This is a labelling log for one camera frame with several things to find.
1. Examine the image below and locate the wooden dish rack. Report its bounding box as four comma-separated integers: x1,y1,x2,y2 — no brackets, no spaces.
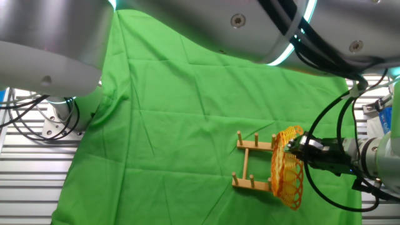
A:
231,130,278,193

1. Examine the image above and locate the orange woven plastic dish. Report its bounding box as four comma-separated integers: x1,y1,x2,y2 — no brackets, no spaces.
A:
270,124,305,211

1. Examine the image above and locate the black base cable bundle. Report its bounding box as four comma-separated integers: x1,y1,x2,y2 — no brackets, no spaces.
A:
0,87,81,141

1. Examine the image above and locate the green cloth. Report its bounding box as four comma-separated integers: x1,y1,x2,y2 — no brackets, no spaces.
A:
51,8,363,225

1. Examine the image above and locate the blue tissue pack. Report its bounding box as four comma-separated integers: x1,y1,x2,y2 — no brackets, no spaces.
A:
367,106,393,138

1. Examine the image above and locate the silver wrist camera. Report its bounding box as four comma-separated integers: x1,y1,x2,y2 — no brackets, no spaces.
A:
304,138,325,151

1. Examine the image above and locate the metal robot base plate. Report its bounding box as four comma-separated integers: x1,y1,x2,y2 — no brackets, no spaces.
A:
41,102,86,138

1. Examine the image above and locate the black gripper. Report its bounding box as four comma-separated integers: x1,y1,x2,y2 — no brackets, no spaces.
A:
285,131,356,176

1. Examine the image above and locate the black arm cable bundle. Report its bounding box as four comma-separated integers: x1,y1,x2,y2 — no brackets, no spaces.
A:
259,0,400,214

